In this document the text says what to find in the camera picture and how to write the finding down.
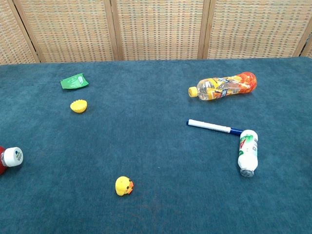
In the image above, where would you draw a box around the red bottle with white cap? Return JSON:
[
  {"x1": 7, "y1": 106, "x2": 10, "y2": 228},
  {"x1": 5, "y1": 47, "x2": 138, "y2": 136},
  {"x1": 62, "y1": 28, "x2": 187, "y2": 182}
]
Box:
[{"x1": 0, "y1": 145, "x2": 24, "y2": 176}]

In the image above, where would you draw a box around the yellow toy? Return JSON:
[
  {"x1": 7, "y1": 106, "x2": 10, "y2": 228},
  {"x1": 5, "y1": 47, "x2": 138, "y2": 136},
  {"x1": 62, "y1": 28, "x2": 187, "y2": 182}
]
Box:
[{"x1": 115, "y1": 175, "x2": 135, "y2": 197}]

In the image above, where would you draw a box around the yellow plastic cracked eggshell half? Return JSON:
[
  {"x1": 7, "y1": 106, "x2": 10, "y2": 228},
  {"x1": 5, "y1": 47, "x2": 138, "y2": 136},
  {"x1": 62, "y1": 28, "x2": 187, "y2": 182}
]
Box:
[{"x1": 70, "y1": 99, "x2": 89, "y2": 114}]

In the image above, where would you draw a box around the woven rattan folding screen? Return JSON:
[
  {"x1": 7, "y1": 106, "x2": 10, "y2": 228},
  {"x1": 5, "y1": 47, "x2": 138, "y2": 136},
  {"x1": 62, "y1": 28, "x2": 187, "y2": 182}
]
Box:
[{"x1": 0, "y1": 0, "x2": 312, "y2": 65}]

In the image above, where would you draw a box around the small white yogurt bottle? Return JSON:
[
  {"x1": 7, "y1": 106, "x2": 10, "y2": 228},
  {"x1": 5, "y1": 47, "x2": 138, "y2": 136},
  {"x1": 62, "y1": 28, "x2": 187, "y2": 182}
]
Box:
[{"x1": 237, "y1": 129, "x2": 259, "y2": 178}]

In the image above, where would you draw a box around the white marker with blue cap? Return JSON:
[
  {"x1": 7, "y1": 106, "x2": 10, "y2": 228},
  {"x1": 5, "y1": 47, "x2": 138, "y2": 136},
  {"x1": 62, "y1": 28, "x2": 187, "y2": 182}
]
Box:
[{"x1": 187, "y1": 118, "x2": 244, "y2": 136}]

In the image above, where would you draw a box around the blue carpet table mat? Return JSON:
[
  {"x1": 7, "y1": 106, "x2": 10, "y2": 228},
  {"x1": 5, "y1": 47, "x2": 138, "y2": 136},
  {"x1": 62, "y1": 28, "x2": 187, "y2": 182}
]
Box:
[{"x1": 0, "y1": 56, "x2": 312, "y2": 234}]

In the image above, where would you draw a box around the green snack packet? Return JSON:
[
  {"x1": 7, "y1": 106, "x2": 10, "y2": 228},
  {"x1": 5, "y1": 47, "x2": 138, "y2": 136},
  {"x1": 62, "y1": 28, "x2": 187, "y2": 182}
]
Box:
[{"x1": 60, "y1": 72, "x2": 90, "y2": 90}]

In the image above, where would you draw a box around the clear bottle with orange label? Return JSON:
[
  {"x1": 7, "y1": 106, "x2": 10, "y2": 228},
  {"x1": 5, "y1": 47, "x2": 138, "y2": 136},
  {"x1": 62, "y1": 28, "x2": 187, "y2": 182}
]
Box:
[{"x1": 188, "y1": 71, "x2": 258, "y2": 102}]

